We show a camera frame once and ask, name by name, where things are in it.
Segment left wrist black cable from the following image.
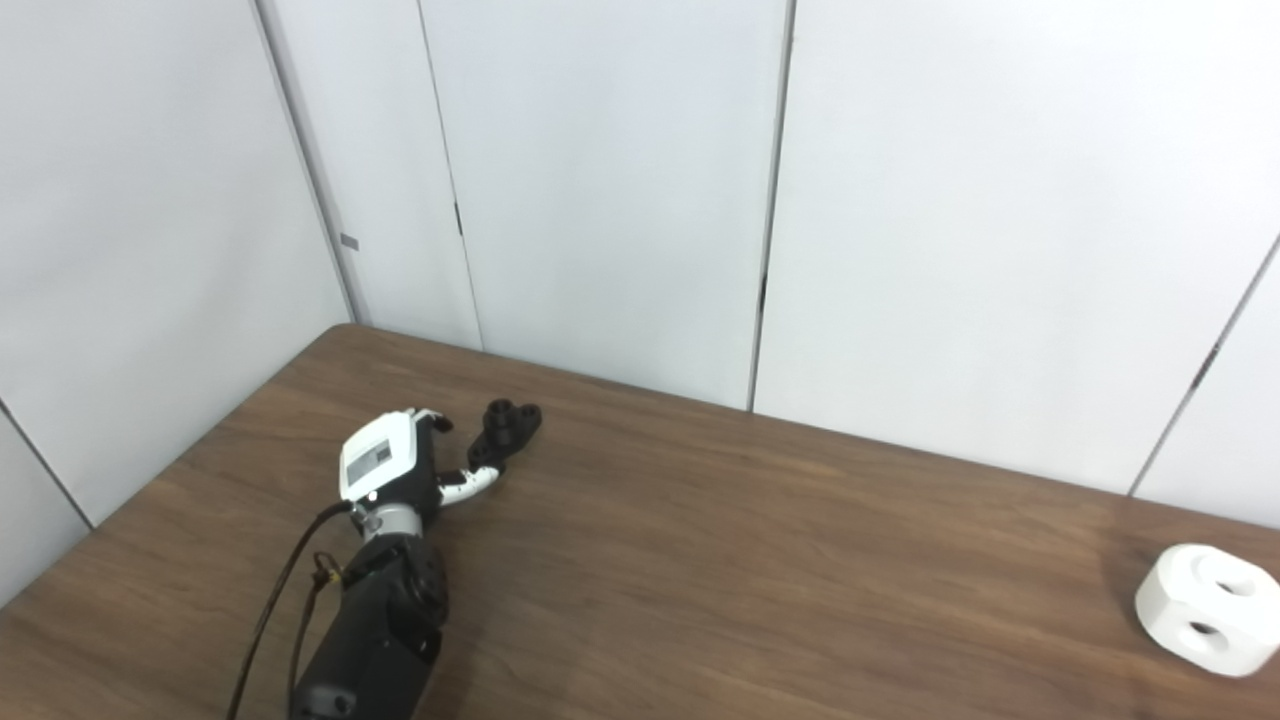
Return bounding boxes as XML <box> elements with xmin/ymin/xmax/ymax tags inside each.
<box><xmin>225</xmin><ymin>500</ymin><xmax>356</xmax><ymax>720</ymax></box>

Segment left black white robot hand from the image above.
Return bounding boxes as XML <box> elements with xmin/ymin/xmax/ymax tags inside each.
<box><xmin>338</xmin><ymin>407</ymin><xmax>501</xmax><ymax>526</ymax></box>

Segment round white piece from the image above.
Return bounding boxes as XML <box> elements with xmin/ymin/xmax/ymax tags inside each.
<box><xmin>1134</xmin><ymin>543</ymin><xmax>1280</xmax><ymax>679</ymax></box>

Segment black flanged holder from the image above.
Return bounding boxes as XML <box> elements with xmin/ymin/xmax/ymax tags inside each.
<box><xmin>467</xmin><ymin>399</ymin><xmax>543</xmax><ymax>471</ymax></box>

